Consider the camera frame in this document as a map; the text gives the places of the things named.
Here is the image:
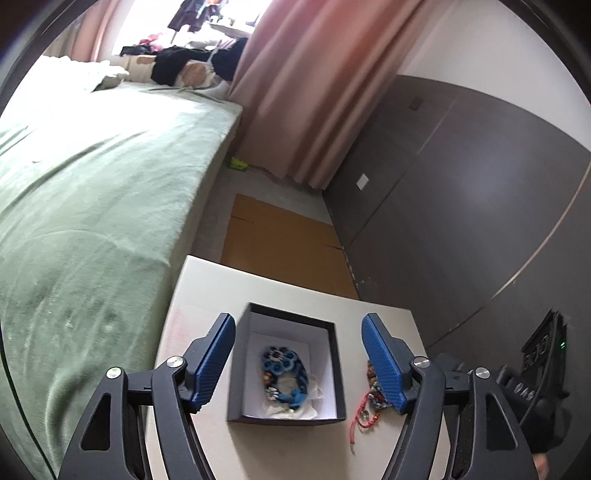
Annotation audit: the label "green bed blanket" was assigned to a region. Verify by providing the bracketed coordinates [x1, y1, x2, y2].
[1, 85, 242, 479]

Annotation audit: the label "flattened brown cardboard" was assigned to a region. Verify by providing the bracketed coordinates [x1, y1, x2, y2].
[221, 194, 358, 299]

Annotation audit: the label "blue braided bracelet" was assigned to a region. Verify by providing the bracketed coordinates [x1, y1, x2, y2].
[260, 344, 310, 410]

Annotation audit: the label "white pillow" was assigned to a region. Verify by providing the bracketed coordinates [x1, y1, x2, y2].
[24, 55, 129, 92]

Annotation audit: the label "person's right hand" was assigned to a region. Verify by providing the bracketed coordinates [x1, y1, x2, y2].
[533, 454, 550, 480]

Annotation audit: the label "silver grey bead bracelet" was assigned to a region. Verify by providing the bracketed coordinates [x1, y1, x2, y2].
[368, 389, 394, 411]

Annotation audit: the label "white wall socket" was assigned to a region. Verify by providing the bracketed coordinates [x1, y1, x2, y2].
[356, 174, 369, 191]

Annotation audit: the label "hanging dark clothes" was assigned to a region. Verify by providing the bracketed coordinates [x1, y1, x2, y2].
[167, 0, 230, 33]

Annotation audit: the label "pink curtain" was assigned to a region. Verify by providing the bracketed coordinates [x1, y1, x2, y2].
[229, 0, 438, 189]

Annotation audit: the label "small green floor object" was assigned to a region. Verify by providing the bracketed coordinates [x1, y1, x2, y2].
[228, 157, 249, 172]

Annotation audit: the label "red cord bead bracelet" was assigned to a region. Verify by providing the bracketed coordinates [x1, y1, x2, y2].
[348, 386, 394, 446]

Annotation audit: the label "black jewelry box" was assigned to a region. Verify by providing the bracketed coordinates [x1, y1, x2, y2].
[226, 303, 346, 426]

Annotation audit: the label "dark clothes pile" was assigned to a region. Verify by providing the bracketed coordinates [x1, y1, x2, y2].
[120, 38, 247, 89]

